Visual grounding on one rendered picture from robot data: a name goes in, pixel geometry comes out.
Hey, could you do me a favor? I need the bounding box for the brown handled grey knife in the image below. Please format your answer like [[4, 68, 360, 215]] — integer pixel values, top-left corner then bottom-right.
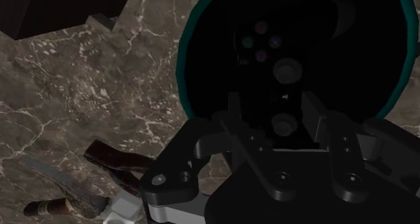
[[19, 155, 111, 219]]

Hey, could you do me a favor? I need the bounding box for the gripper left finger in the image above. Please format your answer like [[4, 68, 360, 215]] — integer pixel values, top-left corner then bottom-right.
[[139, 91, 298, 206]]

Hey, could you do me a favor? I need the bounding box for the teal rimmed dark bowl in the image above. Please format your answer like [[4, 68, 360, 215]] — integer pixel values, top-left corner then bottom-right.
[[175, 0, 420, 122]]

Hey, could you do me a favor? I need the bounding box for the black game controller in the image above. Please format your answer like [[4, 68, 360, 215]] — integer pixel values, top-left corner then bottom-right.
[[232, 0, 359, 149]]

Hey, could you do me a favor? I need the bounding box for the dark brown curved handle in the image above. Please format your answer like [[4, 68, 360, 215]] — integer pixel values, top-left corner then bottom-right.
[[83, 139, 155, 198]]

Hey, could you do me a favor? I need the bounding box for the pale grey block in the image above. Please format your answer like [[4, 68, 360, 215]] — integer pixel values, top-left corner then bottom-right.
[[102, 188, 144, 224]]

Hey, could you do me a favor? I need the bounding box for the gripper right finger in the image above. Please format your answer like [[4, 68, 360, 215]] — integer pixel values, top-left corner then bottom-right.
[[300, 91, 420, 204]]

